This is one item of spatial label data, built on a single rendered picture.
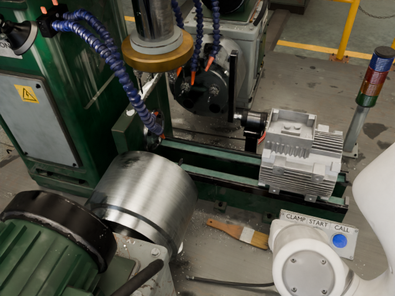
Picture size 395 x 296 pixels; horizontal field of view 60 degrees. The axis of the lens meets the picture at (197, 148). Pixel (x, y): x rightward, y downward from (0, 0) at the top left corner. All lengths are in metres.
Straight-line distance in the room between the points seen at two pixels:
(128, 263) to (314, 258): 0.35
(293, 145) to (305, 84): 0.79
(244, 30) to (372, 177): 0.98
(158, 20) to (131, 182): 0.37
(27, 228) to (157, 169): 0.36
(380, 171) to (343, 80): 1.37
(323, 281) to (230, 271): 0.62
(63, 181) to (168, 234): 0.56
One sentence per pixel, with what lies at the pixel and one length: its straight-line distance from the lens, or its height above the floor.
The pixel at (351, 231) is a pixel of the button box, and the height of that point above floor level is 1.08.
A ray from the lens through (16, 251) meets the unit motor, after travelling 0.52.
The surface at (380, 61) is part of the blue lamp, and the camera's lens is 1.15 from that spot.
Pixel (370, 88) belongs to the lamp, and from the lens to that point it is 1.20.
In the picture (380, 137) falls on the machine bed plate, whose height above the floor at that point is 0.80.
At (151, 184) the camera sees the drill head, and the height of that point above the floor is 1.16.
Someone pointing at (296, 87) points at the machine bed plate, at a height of 0.80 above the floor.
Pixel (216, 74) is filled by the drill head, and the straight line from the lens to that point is 1.15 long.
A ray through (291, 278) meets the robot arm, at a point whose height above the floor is 1.36.
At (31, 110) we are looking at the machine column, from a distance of 1.01.
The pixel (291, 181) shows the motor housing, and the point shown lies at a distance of 0.96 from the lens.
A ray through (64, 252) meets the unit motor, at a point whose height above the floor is 1.34.
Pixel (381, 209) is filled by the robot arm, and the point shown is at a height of 1.45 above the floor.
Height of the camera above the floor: 1.76
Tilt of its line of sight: 46 degrees down
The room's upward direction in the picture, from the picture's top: 3 degrees counter-clockwise
